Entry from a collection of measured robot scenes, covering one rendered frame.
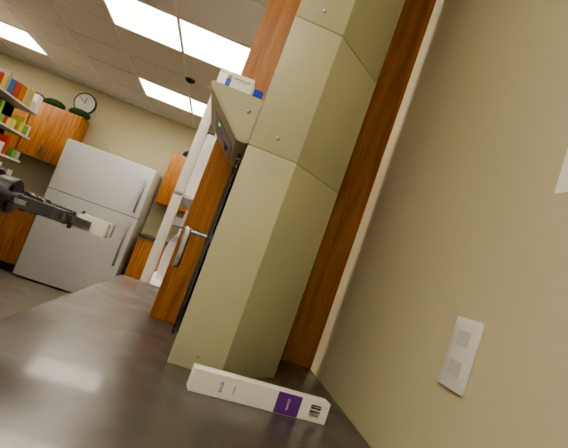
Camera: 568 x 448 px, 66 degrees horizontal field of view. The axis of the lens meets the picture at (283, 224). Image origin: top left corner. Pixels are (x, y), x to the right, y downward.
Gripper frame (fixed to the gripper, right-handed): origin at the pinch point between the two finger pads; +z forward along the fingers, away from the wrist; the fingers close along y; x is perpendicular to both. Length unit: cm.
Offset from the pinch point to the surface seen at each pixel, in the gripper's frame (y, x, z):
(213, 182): 31.5, -20.5, 18.5
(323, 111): -3, -40, 36
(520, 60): -21, -59, 66
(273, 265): -3.0, -5.2, 37.7
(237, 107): -5.1, -33.5, 18.7
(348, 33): -3, -59, 35
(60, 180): 484, 2, -172
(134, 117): 554, -117, -135
